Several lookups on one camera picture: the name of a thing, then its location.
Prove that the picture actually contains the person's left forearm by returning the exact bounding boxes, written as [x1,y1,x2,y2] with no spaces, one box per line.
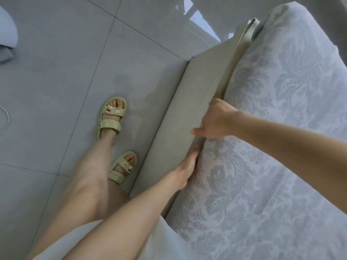
[62,170,188,260]

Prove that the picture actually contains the person's right leg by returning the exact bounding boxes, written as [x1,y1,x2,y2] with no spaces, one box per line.
[106,178,131,215]

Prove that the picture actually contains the person's right forearm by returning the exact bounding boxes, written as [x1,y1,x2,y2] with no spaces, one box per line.
[230,111,347,215]

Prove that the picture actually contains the person's white shorts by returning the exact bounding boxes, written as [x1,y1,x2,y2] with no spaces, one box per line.
[33,214,200,260]

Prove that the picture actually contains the person's leg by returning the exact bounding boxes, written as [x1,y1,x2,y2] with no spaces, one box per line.
[24,131,117,260]
[106,178,131,215]

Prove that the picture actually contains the blue-grey cloth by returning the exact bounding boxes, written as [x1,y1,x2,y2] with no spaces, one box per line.
[165,1,347,260]

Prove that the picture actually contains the person's right hand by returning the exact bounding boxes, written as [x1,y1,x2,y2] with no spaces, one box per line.
[190,97,242,140]

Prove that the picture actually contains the person's left leg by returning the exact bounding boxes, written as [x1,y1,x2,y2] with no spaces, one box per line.
[24,131,117,260]

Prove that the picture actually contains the beige strap sandal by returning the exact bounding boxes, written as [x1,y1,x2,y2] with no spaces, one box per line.
[108,150,138,185]
[98,96,129,141]

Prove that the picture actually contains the person's left hand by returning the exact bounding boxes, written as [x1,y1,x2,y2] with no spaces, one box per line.
[172,146,202,191]

